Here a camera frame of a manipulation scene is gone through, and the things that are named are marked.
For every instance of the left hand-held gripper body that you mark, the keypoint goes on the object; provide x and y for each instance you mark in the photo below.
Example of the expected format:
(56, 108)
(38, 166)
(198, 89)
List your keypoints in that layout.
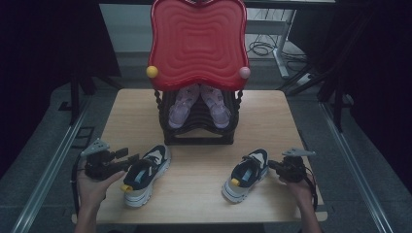
(97, 165)

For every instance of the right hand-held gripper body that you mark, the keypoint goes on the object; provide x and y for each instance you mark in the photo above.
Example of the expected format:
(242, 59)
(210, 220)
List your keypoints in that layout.
(293, 168)

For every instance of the navy and white sneaker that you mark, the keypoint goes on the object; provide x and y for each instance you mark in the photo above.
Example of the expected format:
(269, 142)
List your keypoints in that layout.
(246, 176)
(145, 174)

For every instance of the lilac sandal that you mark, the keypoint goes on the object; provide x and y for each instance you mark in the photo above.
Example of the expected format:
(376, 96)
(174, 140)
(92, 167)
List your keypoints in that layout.
(183, 106)
(217, 106)

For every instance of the red and black shoe rack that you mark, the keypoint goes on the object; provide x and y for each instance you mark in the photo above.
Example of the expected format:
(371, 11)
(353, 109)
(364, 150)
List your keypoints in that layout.
(199, 42)

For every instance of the person's right hand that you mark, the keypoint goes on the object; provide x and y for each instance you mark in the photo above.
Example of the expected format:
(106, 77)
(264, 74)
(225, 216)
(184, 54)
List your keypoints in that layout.
(301, 191)

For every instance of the person's left hand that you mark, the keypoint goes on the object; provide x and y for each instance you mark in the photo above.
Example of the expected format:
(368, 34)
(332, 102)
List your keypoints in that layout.
(92, 192)

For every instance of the black stand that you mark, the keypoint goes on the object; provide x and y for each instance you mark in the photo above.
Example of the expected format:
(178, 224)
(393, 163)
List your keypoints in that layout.
(74, 97)
(338, 106)

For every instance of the white power strip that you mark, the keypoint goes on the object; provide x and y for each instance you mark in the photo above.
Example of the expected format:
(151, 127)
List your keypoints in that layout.
(305, 79)

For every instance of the dark curtain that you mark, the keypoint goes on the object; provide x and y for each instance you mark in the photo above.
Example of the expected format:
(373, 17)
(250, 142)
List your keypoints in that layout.
(382, 64)
(32, 48)

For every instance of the metal floor rail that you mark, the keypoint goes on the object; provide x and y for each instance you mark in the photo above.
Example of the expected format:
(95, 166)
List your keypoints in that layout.
(356, 174)
(48, 174)

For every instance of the white desk frame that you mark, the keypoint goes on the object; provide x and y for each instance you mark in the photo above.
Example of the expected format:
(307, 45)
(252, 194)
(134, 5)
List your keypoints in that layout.
(280, 42)

